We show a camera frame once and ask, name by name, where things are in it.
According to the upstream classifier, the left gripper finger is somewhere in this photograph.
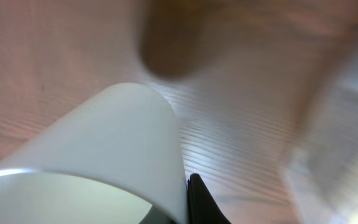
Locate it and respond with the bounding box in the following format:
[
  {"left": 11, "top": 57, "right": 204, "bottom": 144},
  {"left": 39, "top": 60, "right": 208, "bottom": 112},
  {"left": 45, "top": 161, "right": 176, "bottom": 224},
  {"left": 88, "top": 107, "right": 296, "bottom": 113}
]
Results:
[{"left": 187, "top": 173, "right": 231, "bottom": 224}]

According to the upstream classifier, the white plastic cup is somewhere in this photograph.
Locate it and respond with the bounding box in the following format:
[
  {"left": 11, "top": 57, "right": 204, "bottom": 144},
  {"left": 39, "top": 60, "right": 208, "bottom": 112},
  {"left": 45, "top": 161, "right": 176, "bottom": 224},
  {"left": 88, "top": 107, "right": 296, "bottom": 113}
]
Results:
[{"left": 0, "top": 83, "right": 188, "bottom": 223}]

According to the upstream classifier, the clear plastic container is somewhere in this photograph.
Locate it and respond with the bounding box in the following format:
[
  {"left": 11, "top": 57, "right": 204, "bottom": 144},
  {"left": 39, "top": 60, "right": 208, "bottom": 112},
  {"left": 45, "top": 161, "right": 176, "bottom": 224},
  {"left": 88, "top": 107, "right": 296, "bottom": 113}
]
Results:
[{"left": 278, "top": 24, "right": 358, "bottom": 224}]

